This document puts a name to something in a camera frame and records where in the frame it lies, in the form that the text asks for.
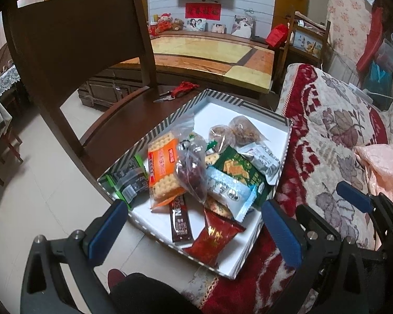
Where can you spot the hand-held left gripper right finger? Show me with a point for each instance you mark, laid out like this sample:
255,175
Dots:
281,235

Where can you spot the wooden side shelf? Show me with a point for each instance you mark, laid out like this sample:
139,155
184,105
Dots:
309,42

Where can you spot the black and green snack packet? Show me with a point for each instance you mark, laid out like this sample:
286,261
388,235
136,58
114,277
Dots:
127,180

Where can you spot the small couple photo frame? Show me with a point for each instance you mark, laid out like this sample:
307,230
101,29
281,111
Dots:
196,24

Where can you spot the dark wooden chair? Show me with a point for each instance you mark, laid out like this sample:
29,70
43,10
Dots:
78,39

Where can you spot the large wedding photo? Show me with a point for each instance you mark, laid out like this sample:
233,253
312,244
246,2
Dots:
244,26

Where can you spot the red wall banner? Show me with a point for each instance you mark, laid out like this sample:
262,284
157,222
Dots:
203,11

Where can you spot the light blue white snack packet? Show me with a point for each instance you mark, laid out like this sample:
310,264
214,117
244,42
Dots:
229,191

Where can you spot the dark green cracker packet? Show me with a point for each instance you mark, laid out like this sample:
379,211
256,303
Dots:
239,166

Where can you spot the person's dark trouser leg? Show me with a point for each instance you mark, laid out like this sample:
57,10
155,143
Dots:
144,294

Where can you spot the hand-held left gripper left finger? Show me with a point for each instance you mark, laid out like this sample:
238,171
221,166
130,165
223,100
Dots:
106,232

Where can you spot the red candy packet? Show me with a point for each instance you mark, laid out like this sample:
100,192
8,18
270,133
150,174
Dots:
213,238

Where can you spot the person's red shoe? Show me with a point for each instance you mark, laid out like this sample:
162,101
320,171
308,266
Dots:
116,276

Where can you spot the clear bag of walnuts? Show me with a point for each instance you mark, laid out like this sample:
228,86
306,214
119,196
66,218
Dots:
239,130

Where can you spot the clear bag of red dates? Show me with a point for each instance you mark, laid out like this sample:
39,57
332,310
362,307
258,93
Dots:
190,166

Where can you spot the red paper bag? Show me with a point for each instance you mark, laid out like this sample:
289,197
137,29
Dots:
276,34

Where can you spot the red cloth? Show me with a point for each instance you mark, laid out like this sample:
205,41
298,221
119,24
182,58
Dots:
373,39

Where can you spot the striped cardboard box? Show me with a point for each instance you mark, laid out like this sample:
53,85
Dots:
213,111

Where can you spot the lace tablecloth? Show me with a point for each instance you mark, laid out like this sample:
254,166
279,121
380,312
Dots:
3,78

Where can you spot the pink blanket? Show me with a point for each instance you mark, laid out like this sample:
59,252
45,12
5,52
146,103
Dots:
386,166

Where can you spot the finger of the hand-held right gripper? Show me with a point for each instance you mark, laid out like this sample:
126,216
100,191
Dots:
353,196
317,222

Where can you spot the clear green-edged cracker packet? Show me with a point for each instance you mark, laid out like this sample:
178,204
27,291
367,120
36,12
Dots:
211,157

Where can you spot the brown coffee stick sachet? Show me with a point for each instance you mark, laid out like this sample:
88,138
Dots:
180,219

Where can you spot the blue plastic bag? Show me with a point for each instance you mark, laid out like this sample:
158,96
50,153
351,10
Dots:
378,77

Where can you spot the grey white snack packet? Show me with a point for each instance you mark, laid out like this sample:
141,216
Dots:
262,160

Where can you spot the brown teddy bear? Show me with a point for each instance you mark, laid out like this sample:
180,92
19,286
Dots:
178,24

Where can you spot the orange cracker pack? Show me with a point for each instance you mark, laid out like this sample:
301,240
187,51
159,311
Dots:
162,170

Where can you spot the speckled snack packet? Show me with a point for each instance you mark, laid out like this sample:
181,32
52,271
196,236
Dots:
217,207

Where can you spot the floral sofa cover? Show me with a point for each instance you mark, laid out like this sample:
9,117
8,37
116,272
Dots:
347,23

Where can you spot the red plush toy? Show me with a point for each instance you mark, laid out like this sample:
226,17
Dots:
163,21

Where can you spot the red floral plush blanket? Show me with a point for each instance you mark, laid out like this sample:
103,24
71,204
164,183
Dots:
314,137

